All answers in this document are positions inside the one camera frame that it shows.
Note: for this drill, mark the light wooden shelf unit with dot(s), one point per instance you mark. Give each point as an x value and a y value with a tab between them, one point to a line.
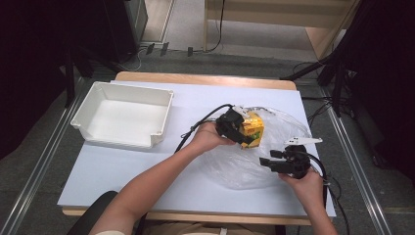
323	36

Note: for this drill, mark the person's right hand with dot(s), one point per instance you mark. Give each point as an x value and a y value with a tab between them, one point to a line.
308	189

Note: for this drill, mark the clear plastic bag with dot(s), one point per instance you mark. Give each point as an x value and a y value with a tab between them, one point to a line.
241	169

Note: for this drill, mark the black tripod stand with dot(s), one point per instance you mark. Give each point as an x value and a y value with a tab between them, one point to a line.
336	81

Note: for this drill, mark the person's left hand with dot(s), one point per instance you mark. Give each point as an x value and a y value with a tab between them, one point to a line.
205	138

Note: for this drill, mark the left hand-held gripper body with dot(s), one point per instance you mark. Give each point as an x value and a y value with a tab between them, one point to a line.
230	119

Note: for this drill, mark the yellow juice carton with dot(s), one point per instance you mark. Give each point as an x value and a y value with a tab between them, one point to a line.
256	128

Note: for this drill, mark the white plastic bin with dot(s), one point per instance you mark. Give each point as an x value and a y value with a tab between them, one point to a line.
127	120

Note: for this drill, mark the black metal stand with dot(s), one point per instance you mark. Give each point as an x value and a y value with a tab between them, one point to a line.
69	78

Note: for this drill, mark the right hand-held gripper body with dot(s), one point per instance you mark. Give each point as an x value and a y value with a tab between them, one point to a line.
297	161

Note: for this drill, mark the metal floor rail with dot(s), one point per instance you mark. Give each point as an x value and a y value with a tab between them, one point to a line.
36	169
355	163

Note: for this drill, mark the black cabinet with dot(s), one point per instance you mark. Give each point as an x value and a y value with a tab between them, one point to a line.
125	29

